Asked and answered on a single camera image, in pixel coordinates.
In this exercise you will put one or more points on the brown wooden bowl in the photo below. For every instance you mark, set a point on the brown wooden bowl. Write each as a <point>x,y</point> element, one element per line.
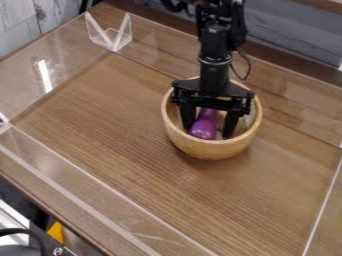
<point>211,149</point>

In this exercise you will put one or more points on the yellow black device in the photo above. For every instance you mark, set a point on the yellow black device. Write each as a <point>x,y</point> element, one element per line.
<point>53,245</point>

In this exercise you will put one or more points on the clear acrylic corner bracket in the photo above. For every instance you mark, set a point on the clear acrylic corner bracket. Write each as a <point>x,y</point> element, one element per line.
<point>109,38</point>

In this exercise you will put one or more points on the clear acrylic table barrier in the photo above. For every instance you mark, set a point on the clear acrylic table barrier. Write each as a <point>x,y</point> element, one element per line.
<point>84,148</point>

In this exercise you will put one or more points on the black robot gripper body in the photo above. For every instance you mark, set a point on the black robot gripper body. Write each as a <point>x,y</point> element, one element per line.
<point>212,90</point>

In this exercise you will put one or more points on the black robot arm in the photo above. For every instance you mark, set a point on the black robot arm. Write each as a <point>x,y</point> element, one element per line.
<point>221,31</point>

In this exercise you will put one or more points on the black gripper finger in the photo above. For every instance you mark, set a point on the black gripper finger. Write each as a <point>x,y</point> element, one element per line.
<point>187,114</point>
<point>229,124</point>

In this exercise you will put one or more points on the purple toy eggplant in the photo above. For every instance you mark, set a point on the purple toy eggplant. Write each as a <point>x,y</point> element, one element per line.
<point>204,126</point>

